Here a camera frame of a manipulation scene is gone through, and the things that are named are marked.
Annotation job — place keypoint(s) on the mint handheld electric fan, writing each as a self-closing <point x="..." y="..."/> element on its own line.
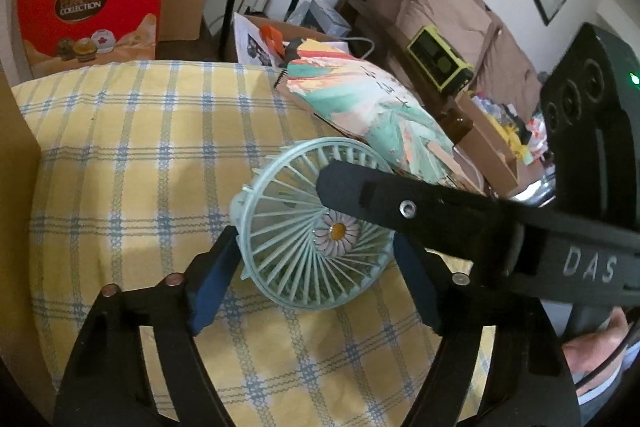
<point x="299" y="253"/>

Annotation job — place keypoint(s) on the floor box with papers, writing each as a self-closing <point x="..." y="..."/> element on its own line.
<point x="256" y="40"/>

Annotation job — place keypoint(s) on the red chocolate gift box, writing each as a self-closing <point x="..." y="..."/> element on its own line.
<point x="60" y="35"/>

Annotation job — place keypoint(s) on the open cardboard box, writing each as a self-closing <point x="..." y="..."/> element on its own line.
<point x="20" y="345"/>

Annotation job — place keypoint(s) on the person's right hand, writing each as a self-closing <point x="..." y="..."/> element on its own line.
<point x="585" y="353"/>

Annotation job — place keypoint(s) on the colourful paddle fan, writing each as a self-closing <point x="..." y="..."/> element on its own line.
<point x="365" y="102"/>

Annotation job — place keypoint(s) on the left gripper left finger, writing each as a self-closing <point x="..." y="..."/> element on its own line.
<point x="208" y="277"/>

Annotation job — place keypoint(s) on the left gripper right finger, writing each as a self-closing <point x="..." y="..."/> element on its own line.
<point x="420" y="287"/>

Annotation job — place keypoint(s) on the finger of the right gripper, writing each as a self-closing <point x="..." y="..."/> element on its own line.
<point x="440" y="218"/>

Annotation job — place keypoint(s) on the cardboard box of clutter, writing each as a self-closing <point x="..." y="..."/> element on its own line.
<point x="492" y="155"/>

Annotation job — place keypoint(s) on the lime green radio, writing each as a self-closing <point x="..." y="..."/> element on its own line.
<point x="441" y="62"/>

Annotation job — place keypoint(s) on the yellow plaid tablecloth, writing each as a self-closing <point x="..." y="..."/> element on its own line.
<point x="139" y="164"/>

